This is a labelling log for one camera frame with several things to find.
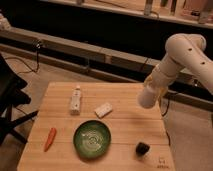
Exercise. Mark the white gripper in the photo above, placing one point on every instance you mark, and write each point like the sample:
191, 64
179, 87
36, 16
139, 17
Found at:
161, 76

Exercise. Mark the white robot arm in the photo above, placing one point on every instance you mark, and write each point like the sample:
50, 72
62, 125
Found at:
182, 51

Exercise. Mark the black eraser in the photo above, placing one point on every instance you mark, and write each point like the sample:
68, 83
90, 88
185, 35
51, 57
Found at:
142, 148

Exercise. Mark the green ceramic bowl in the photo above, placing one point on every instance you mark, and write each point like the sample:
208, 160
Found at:
92, 139

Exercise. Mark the white rectangular block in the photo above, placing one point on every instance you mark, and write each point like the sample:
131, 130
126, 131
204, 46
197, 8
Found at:
103, 110

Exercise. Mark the white glue bottle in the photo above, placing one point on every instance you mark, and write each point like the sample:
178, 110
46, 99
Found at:
75, 103

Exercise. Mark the orange carrot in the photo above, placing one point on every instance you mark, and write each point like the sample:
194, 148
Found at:
50, 139

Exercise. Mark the black office chair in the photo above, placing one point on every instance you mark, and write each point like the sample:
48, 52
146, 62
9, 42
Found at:
11, 95

